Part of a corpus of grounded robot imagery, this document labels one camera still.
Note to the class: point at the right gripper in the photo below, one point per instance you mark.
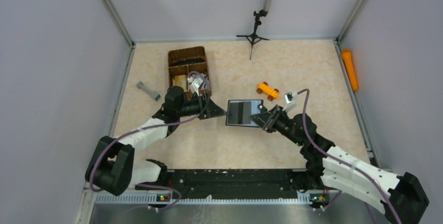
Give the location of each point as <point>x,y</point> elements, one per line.
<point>267,120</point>

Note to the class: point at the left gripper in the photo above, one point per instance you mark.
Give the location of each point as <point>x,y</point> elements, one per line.
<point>213,110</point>

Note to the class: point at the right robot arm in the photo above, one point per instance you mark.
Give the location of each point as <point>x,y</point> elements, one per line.
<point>400,198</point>

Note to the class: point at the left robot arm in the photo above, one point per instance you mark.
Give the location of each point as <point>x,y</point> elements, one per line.
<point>112,168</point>

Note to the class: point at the gold cards in basket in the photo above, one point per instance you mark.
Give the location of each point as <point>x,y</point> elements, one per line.
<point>181,81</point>

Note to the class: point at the orange toy brick car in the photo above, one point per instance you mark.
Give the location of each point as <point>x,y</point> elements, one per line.
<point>265,89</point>

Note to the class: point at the brown wicker basket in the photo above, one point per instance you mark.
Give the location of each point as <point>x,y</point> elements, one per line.
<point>183,61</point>

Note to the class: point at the grey plastic connector piece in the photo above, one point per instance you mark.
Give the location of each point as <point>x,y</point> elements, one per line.
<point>153,94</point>

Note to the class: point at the black mini tripod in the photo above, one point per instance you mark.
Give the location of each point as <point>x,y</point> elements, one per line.
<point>254,38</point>

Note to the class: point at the orange flashlight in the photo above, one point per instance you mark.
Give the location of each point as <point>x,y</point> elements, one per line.
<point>347,58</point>

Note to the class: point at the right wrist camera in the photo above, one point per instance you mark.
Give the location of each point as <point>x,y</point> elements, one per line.
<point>291,101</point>

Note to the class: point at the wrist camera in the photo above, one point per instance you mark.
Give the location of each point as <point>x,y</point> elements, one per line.
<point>291,101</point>
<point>195,84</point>

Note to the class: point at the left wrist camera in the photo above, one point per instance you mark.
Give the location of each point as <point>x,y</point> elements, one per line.
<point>195,84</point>

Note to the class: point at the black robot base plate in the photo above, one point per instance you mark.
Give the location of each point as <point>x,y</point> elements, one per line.
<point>241,183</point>

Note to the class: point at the white slotted cable duct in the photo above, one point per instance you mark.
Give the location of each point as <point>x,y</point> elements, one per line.
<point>154,199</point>

